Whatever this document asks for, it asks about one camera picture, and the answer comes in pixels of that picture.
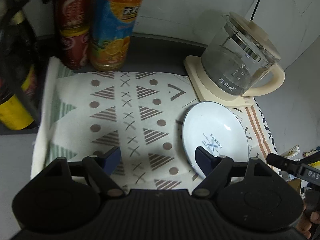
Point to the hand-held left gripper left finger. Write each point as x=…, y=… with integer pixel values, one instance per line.
x=113, y=158

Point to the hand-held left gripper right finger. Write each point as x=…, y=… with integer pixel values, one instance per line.
x=203, y=160

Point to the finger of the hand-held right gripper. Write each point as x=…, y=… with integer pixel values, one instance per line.
x=282, y=162

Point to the small white dish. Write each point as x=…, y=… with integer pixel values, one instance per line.
x=217, y=130

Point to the person's right hand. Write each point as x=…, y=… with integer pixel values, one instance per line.
x=304, y=225

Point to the patterned fringed table mat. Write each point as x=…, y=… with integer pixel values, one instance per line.
x=140, y=120

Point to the cream kettle base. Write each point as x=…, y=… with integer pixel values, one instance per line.
x=200, y=80

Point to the glass electric kettle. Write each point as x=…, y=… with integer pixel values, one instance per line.
x=237, y=55

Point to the cooking oil bottle yellow label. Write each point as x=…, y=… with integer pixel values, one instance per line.
x=12, y=105

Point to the orange juice bottle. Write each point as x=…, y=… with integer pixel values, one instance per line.
x=113, y=30

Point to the black metal shelf rack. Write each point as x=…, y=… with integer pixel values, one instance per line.
x=15, y=67

